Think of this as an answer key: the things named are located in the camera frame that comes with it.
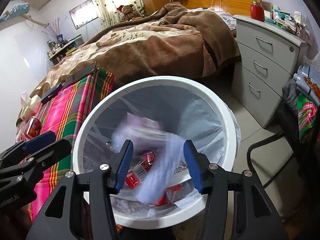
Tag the brown fleece blanket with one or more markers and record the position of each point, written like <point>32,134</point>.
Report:
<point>176,41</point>

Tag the dark blue glasses case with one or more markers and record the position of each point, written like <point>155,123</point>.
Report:
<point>51,93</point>

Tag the air conditioner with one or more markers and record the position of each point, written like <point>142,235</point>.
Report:
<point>16,11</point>

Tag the plaid tablecloth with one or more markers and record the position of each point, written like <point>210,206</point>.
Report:
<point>64,115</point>

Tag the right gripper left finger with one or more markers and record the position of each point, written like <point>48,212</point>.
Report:
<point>61,215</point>

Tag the white trash bin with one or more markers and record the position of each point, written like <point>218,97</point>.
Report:
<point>155,149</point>

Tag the items on cabinet top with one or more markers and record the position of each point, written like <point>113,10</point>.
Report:
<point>294,23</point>

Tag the dried branch vase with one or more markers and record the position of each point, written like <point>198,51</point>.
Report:
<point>54,29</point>

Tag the black smartphone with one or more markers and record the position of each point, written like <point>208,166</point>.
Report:
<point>88,70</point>

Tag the purple milk carton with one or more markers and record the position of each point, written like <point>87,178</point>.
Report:
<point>144,133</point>

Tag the red strawberry milk carton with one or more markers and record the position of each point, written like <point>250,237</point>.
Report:
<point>137,173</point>

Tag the grey drawer cabinet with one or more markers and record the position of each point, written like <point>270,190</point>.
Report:
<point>270,57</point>

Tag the tissue pack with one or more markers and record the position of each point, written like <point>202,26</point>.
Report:
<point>29,106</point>

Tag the cluttered side desk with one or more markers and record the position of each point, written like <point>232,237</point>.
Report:
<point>61,52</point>

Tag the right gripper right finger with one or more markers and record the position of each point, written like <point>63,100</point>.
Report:
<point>254,215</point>

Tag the teddy bear with santa hat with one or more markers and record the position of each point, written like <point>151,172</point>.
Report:
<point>129,13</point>

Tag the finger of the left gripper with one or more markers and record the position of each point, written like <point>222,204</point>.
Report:
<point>37,142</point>
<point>17,163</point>

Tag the window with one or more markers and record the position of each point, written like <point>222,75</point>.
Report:
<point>83,13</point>

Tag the red jar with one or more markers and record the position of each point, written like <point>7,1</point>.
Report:
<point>257,11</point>

